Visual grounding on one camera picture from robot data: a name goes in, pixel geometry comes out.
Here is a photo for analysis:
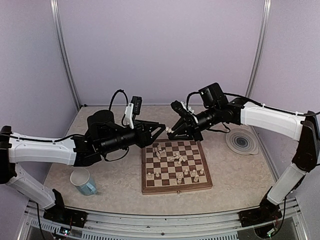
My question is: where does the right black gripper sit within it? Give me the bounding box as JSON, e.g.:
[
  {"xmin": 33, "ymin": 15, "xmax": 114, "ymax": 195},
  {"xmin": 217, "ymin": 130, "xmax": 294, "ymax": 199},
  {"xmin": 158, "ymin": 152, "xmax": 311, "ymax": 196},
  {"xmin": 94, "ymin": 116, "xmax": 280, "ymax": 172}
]
[{"xmin": 168, "ymin": 104, "xmax": 221, "ymax": 141}]

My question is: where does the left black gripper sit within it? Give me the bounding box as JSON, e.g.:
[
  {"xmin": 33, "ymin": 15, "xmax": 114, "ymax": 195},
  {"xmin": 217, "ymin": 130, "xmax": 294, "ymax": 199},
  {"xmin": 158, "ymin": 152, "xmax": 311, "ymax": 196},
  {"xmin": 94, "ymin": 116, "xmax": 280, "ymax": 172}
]
[{"xmin": 99, "ymin": 119, "xmax": 166, "ymax": 155}]

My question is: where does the white chess king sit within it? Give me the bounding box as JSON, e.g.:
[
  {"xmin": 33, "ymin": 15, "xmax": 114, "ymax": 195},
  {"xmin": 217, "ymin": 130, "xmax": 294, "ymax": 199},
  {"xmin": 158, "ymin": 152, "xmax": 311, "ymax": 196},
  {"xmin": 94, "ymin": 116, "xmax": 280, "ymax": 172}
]
[{"xmin": 177, "ymin": 173, "xmax": 183, "ymax": 185}]

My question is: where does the white chess piece back row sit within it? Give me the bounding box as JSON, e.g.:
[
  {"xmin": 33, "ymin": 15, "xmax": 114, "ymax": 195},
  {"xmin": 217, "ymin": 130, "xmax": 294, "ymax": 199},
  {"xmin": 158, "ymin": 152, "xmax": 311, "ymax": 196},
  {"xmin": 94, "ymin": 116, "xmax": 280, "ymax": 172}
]
[{"xmin": 193, "ymin": 175, "xmax": 199, "ymax": 183}]

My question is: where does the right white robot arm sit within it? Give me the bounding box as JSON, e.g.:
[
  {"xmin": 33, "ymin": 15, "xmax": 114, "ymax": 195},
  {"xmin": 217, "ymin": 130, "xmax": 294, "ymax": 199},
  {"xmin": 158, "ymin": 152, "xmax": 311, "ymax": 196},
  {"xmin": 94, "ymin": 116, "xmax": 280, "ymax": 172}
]
[{"xmin": 166, "ymin": 82, "xmax": 320, "ymax": 222}]

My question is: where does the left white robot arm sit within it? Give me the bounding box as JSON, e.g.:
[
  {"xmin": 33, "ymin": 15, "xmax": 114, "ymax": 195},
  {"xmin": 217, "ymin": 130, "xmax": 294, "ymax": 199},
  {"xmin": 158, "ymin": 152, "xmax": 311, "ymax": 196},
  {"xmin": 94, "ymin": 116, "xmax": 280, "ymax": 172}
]
[{"xmin": 0, "ymin": 109, "xmax": 166, "ymax": 223}]

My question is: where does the white chess pieces pile right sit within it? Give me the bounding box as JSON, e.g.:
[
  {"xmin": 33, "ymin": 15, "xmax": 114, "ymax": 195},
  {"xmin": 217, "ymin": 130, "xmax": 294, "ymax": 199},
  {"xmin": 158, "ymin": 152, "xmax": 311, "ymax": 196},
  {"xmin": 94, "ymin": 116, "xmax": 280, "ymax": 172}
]
[{"xmin": 168, "ymin": 152, "xmax": 187, "ymax": 165}]

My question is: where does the wooden chess board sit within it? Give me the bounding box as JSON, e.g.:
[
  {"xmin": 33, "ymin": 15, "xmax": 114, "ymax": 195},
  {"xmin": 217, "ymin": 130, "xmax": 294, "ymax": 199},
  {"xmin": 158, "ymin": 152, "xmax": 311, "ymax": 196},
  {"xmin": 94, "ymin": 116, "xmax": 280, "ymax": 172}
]
[{"xmin": 141, "ymin": 139, "xmax": 213, "ymax": 195}]

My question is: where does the grey spiral coaster mat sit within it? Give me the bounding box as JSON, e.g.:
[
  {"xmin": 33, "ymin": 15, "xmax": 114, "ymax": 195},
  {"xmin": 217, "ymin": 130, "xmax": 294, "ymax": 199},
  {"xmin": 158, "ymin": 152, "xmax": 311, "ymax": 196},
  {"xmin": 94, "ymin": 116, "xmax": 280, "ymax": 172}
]
[{"xmin": 225, "ymin": 131, "xmax": 259, "ymax": 156}]

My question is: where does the light blue ceramic mug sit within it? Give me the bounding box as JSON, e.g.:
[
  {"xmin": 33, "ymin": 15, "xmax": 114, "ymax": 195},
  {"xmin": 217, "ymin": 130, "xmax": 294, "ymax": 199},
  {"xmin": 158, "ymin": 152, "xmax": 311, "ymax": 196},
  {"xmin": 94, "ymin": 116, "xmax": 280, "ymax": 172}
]
[{"xmin": 69, "ymin": 168, "xmax": 98, "ymax": 196}]

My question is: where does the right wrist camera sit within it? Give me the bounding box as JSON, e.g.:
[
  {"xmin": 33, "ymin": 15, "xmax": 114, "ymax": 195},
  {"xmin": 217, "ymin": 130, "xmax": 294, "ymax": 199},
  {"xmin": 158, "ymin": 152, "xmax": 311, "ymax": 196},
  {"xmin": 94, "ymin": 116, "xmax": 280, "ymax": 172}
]
[{"xmin": 170, "ymin": 100, "xmax": 197, "ymax": 124}]

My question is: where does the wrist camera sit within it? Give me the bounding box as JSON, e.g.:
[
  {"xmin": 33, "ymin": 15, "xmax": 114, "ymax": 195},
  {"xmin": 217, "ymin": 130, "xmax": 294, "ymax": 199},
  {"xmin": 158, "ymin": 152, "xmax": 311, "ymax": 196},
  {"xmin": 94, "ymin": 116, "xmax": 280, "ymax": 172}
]
[
  {"xmin": 170, "ymin": 100, "xmax": 197, "ymax": 124},
  {"xmin": 123, "ymin": 96, "xmax": 143, "ymax": 129}
]

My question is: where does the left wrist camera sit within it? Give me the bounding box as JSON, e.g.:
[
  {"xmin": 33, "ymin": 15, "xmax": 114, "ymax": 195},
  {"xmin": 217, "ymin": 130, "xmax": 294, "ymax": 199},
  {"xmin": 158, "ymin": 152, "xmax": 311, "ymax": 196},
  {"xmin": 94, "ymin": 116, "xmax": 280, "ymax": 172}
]
[{"xmin": 123, "ymin": 96, "xmax": 143, "ymax": 129}]

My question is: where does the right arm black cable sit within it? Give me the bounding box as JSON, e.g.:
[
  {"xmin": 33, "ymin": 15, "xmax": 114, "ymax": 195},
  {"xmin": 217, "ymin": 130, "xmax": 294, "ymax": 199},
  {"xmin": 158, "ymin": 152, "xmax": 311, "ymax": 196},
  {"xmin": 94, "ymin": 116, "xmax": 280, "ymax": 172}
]
[{"xmin": 186, "ymin": 91, "xmax": 320, "ymax": 226}]

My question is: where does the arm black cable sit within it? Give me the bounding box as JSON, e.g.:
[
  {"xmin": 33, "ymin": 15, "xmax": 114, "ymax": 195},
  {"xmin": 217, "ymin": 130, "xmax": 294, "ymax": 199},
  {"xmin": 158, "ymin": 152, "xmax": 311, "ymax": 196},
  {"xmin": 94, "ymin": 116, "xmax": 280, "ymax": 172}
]
[
  {"xmin": 186, "ymin": 91, "xmax": 320, "ymax": 226},
  {"xmin": 0, "ymin": 89, "xmax": 131, "ymax": 238}
]

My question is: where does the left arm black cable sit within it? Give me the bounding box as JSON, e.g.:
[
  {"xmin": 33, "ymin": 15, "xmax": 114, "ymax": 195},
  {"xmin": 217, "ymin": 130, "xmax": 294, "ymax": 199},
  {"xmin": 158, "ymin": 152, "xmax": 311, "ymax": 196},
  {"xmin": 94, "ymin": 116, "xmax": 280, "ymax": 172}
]
[{"xmin": 0, "ymin": 89, "xmax": 131, "ymax": 238}]

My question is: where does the right aluminium frame post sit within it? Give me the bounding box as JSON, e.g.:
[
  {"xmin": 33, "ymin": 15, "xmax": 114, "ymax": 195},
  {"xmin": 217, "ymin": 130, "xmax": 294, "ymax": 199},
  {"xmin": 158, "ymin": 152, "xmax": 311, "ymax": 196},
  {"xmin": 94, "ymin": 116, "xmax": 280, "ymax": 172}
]
[{"xmin": 245, "ymin": 0, "xmax": 272, "ymax": 98}]

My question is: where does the aluminium frame post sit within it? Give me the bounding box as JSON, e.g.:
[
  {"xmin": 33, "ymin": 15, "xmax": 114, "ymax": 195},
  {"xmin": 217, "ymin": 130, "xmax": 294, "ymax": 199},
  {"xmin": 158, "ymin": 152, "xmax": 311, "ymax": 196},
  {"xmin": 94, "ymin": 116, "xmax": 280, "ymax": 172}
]
[
  {"xmin": 245, "ymin": 0, "xmax": 272, "ymax": 98},
  {"xmin": 50, "ymin": 0, "xmax": 82, "ymax": 111}
]

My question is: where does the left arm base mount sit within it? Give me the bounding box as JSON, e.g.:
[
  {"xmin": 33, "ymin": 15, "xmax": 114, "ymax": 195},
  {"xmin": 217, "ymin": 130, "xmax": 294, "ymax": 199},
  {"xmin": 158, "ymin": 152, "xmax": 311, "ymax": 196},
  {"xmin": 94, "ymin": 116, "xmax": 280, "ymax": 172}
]
[{"xmin": 43, "ymin": 208, "xmax": 88, "ymax": 228}]

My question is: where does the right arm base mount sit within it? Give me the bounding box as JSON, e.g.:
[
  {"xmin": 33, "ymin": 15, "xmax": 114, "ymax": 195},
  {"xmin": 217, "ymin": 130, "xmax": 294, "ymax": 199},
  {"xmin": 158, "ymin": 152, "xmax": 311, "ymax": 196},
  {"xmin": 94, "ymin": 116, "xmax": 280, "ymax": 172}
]
[{"xmin": 238, "ymin": 207, "xmax": 283, "ymax": 228}]

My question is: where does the front aluminium rail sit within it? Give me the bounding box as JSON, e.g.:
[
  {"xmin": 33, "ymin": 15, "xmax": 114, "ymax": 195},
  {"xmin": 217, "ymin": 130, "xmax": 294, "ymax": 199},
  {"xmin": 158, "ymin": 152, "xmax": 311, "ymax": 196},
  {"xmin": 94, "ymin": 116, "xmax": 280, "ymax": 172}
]
[{"xmin": 17, "ymin": 197, "xmax": 307, "ymax": 240}]

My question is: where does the left aluminium frame post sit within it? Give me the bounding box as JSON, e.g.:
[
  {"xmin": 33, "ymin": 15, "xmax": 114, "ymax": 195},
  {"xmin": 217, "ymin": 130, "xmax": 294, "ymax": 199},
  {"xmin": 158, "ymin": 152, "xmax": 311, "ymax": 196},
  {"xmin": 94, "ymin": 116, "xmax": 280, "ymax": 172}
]
[{"xmin": 50, "ymin": 0, "xmax": 82, "ymax": 111}]

